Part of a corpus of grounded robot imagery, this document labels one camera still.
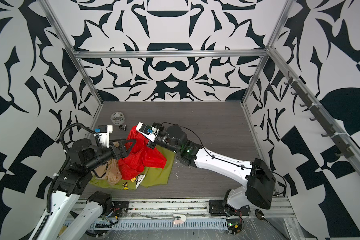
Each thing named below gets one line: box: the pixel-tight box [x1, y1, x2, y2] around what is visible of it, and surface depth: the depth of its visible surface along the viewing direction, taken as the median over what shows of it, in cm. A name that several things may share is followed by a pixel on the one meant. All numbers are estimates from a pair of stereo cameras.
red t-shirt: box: [118, 125, 167, 180], surface depth 77 cm
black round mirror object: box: [255, 209, 265, 221], surface depth 74 cm
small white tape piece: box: [172, 214, 187, 222], surface depth 72 cm
